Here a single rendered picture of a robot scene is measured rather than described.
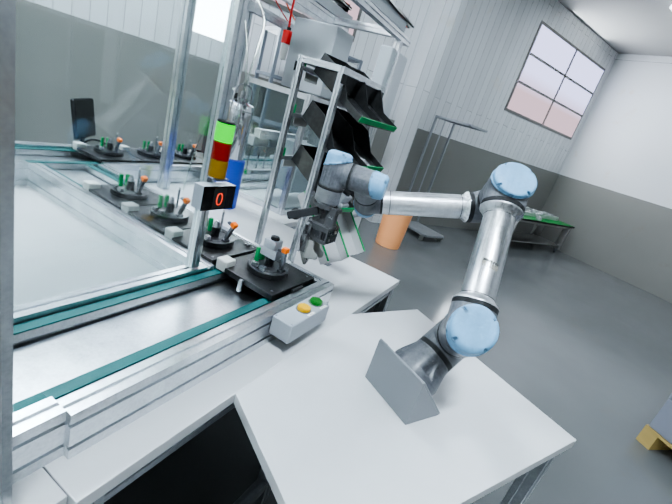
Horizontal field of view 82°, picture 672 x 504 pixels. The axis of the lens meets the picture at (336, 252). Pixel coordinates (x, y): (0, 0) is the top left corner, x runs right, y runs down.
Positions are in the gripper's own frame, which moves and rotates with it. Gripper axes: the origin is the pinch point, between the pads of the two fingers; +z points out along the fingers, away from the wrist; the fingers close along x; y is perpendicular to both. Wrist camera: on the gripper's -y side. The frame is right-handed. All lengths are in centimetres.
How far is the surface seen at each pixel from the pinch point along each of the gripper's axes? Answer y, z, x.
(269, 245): -12.3, 0.2, -2.1
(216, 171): -22.4, -21.2, -20.8
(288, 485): 37, 21, -49
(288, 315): 8.6, 10.9, -15.0
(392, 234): -92, 86, 388
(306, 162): -22.7, -24.9, 23.3
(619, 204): 194, -31, 896
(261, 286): -5.8, 9.8, -10.5
